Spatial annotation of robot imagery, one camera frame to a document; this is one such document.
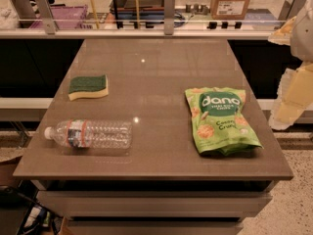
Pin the orange grey machine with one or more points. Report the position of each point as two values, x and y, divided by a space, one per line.
148 12

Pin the clear plastic water bottle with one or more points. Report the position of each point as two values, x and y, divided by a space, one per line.
84 134

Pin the glass railing with metal posts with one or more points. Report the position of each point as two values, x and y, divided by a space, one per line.
182 18

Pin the grey drawer cabinet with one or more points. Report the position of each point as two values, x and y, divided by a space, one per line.
154 212

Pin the yellow pole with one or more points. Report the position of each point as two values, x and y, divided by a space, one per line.
92 2

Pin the purple plastic crate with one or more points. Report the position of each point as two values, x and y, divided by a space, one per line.
69 17

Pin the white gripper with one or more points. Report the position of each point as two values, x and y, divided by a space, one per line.
303 38

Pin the green snack chip bag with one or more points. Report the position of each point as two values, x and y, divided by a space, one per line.
218 123

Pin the cardboard box with label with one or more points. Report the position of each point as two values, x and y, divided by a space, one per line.
228 9

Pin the green yellow sponge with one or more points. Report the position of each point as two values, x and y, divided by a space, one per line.
88 87

